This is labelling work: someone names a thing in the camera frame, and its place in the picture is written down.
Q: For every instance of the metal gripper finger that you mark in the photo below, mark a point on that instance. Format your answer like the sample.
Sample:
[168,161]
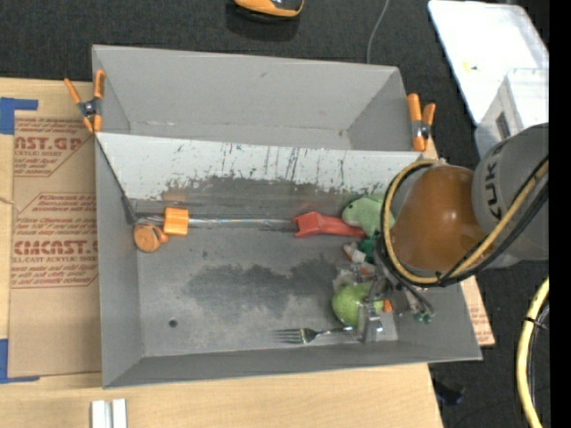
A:
[359,273]
[372,323]

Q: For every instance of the orange and white small toy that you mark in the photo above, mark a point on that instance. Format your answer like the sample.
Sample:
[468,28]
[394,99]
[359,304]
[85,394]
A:
[350,251]

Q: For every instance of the green apple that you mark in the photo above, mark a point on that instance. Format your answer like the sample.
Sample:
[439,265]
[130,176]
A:
[350,303]

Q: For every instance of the green plush toy animal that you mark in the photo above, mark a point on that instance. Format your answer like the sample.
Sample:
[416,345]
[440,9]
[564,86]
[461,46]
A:
[363,212]

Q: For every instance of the metal fork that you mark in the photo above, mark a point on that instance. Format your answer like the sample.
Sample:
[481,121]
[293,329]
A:
[294,335]

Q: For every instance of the grey metal bin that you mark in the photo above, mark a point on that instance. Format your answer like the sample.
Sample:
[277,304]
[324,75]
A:
[250,283]

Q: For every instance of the orange and red bar clamp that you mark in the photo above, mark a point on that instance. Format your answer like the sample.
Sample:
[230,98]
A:
[241,224]

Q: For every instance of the brown cardboard board red print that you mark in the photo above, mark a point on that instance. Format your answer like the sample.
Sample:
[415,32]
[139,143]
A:
[53,319]

